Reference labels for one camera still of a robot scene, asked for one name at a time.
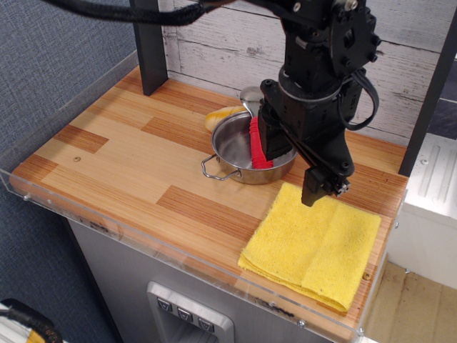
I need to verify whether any silver metal spoon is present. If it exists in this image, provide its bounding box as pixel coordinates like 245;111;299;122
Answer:
239;86;263;118

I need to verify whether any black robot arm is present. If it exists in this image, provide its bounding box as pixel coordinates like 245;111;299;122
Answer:
258;1;381;206

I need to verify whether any black yellow cable bundle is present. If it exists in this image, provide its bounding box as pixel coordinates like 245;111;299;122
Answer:
0;298;62;343

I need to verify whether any yellow toy banana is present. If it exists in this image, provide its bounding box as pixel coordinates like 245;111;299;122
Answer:
204;106;245;132

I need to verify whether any grey toy fridge cabinet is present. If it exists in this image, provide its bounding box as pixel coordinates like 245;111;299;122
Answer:
70;222;326;342

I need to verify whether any silver dispenser button panel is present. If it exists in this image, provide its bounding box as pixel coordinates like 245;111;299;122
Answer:
147;282;235;343

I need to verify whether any white side appliance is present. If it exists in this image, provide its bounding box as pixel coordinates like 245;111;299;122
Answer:
387;134;456;289

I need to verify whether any black left frame post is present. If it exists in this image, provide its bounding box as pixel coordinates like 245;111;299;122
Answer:
129;0;169;96

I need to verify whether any yellow napkin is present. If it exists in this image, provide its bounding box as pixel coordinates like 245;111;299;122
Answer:
238;183;381;312

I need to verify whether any black frame post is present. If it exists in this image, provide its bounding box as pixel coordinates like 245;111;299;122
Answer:
398;11;456;177
129;0;169;96

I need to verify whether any black right frame post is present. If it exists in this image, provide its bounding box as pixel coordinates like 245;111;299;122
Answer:
398;11;456;177

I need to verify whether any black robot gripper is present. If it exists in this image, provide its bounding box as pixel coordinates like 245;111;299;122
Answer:
258;79;355;207

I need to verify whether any silver metal pot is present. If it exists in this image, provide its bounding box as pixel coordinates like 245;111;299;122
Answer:
201;111;298;185

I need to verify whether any black braided cable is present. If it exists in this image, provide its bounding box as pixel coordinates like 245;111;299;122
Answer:
42;0;229;26

